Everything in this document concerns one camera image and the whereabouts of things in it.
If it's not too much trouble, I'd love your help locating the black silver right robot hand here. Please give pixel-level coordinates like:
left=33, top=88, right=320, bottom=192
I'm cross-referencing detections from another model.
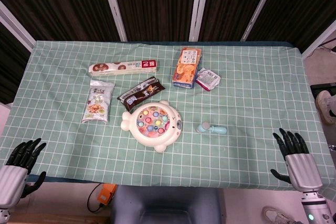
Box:
left=270, top=127, right=323, bottom=193

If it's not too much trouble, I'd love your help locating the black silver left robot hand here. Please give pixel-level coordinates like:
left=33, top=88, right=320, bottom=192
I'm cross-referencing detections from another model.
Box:
left=0, top=137, right=47, bottom=210

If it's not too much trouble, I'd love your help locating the grey padded robot base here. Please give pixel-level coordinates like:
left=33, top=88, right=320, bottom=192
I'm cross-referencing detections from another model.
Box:
left=110, top=185, right=224, bottom=224

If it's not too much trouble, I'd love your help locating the fish-shaped fishing game toy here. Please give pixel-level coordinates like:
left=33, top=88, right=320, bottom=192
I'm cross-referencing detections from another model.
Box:
left=120, top=100, right=184, bottom=153

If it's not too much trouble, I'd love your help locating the white sneaker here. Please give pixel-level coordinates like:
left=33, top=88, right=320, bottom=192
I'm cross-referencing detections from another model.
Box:
left=261, top=206, right=302, bottom=224
left=316, top=90, right=336, bottom=124

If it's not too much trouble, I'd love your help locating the black box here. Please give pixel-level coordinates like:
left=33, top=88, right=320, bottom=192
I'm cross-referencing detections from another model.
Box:
left=310, top=83, right=336, bottom=101

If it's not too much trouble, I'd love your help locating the green checkered tablecloth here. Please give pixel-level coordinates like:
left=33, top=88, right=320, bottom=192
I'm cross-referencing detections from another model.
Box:
left=0, top=40, right=336, bottom=190

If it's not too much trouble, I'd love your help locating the orange device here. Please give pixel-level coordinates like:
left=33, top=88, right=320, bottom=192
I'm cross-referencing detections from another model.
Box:
left=97, top=183, right=118, bottom=206

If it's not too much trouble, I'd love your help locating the silver nut snack bag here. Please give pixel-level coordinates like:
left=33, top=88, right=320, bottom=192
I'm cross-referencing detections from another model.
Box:
left=81, top=79, right=116, bottom=124

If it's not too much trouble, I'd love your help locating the small red white snack packet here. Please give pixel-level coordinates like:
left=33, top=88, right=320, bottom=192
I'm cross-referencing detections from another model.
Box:
left=195, top=67, right=221, bottom=92

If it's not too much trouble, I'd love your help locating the dark brown snack wrapper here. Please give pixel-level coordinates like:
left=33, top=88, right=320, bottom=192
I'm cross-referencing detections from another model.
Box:
left=117, top=76, right=166, bottom=112

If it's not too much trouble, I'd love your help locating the orange blue cracker box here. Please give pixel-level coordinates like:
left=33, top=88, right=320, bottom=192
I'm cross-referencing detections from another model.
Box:
left=172, top=47, right=203, bottom=89

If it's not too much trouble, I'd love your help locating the long cream cookie box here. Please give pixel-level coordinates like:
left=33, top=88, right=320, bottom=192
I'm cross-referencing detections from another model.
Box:
left=88, top=60, right=160, bottom=77

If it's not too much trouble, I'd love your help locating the black cable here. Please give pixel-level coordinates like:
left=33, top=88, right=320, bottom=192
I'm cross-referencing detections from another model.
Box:
left=87, top=183, right=106, bottom=213

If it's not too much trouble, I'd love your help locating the white partition post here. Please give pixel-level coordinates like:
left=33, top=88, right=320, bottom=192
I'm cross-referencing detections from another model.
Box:
left=99, top=0, right=128, bottom=42
left=0, top=0, right=36, bottom=51
left=301, top=22, right=336, bottom=59
left=188, top=0, right=212, bottom=42
left=240, top=0, right=281, bottom=42

